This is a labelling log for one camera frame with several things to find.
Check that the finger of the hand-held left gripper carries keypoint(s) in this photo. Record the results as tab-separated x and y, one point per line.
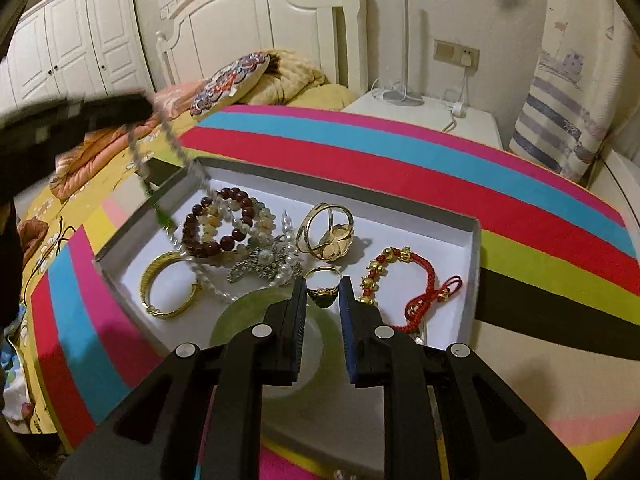
120	107

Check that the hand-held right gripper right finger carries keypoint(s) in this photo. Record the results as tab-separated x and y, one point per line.
345	320

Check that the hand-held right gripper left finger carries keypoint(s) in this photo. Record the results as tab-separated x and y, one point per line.
300	320

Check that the silver pearl brooch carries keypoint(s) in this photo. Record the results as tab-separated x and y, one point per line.
260	260

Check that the grey shallow cardboard box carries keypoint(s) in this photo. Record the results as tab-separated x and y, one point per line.
425	240

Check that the pink quilt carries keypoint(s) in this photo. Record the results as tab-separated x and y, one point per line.
100	145

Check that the green jade bangle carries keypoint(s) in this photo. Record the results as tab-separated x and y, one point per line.
240	310

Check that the white wardrobe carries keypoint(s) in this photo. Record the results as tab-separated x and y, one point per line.
65	45

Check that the patterned round pillow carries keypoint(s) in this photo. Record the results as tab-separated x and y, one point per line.
230	85

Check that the white wooden headboard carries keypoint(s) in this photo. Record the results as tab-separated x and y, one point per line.
225	20

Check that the gold bangle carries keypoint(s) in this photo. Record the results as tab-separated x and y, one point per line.
150	270

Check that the tan fleece blanket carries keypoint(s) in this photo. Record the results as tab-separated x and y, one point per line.
295	80

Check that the white nightstand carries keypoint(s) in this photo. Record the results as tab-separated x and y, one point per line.
425	120

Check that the blue floral cloth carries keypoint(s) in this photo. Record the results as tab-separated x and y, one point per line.
15	385

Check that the white charger plug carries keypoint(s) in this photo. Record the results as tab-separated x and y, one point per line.
467	57

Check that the white slim lamp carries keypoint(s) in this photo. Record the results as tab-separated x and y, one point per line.
405	35

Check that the striped curtain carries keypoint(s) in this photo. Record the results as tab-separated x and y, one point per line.
560	110

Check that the white window ledge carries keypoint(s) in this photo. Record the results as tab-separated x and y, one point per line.
620	180

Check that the wall socket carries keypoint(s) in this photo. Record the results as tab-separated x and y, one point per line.
445	52

